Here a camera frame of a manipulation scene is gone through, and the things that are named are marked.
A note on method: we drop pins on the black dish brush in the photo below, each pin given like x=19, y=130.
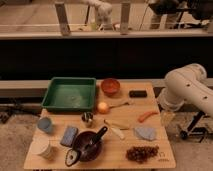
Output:
x=72, y=156

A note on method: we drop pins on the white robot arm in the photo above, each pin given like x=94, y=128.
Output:
x=185, y=84

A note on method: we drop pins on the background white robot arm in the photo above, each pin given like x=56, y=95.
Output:
x=103, y=9

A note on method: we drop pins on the green plastic tray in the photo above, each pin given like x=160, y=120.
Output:
x=70, y=94

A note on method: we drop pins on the red bowl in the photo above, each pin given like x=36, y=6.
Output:
x=110, y=86

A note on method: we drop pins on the black rectangular block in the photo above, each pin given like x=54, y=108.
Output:
x=137, y=93

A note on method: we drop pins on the small metal cup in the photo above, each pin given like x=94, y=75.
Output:
x=87, y=118

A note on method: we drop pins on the orange carrot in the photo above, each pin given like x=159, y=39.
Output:
x=146, y=115

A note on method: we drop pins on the wooden table board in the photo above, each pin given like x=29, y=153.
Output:
x=113, y=154

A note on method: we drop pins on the blue sponge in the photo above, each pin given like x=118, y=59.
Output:
x=69, y=136

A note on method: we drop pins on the dark brown bowl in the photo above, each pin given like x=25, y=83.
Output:
x=89, y=144

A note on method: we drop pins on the light blue cloth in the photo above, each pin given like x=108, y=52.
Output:
x=146, y=133

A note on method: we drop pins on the light blue cup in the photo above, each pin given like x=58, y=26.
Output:
x=45, y=125

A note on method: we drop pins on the bunch of dark grapes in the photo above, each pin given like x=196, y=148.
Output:
x=141, y=154

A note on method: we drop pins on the black tripod stand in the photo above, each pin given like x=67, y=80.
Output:
x=193, y=130

